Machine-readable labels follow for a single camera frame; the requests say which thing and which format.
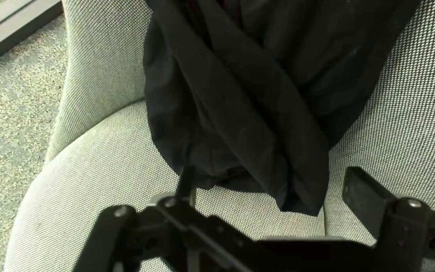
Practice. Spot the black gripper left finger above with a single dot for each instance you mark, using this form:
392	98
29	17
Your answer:
143	236

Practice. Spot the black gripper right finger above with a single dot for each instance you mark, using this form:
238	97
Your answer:
404	227

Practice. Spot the black shirt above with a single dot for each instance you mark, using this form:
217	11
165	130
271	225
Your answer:
258	91

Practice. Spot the grey chair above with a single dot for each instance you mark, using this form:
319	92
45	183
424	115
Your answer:
102	181

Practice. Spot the black glass wall frame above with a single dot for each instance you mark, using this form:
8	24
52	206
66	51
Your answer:
11	30

